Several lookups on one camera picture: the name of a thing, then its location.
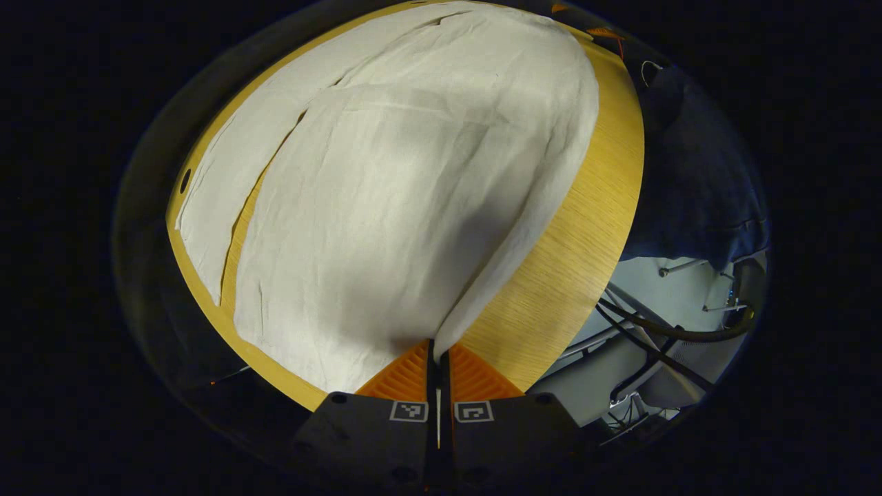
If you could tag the white jeans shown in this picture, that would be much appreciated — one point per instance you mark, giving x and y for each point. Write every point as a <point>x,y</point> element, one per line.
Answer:
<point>413,207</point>

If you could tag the grey metal frame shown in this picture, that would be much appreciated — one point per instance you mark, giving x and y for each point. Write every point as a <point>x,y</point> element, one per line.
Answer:
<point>679,394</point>

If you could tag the person's dark blue shirt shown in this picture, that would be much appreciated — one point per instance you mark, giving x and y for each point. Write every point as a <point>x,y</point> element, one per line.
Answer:
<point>696,179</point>

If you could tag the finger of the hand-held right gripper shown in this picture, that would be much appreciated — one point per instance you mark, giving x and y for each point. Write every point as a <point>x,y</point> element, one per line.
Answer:
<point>559,7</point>
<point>603,32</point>

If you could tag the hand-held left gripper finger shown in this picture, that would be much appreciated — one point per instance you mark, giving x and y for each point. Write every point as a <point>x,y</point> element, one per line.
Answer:
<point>445,393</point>
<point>431,386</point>

